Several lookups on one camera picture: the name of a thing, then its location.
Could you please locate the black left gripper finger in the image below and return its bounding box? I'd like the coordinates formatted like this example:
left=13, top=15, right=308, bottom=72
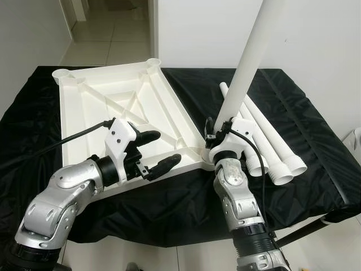
left=134, top=130, right=162, bottom=148
left=145, top=154, right=183, bottom=181

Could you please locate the white plastic table leg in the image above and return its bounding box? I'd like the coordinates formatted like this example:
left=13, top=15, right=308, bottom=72
left=228, top=90, right=294, bottom=186
left=243, top=93, right=308, bottom=174
left=213, top=0, right=283, bottom=136
left=220, top=82, right=270, bottom=177

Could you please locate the white plastic table top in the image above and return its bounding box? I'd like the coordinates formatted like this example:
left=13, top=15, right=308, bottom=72
left=52, top=58, right=218, bottom=199

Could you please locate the black table cloth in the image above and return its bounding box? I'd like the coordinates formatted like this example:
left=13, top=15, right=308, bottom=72
left=0, top=66, right=361, bottom=246

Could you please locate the white plastic chair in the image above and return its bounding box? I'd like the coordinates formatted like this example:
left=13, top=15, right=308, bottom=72
left=343, top=129, right=361, bottom=167

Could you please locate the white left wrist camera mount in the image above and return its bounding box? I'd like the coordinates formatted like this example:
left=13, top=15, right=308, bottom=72
left=104, top=117, right=142, bottom=182

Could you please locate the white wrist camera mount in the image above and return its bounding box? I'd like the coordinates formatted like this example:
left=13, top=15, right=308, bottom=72
left=104, top=117, right=142, bottom=182
left=209, top=117, right=260, bottom=164

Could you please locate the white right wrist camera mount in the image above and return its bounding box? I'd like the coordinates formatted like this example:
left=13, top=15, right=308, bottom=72
left=209, top=117, right=260, bottom=164

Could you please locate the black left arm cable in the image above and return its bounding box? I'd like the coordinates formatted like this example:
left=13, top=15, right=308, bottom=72
left=0, top=119, right=117, bottom=167

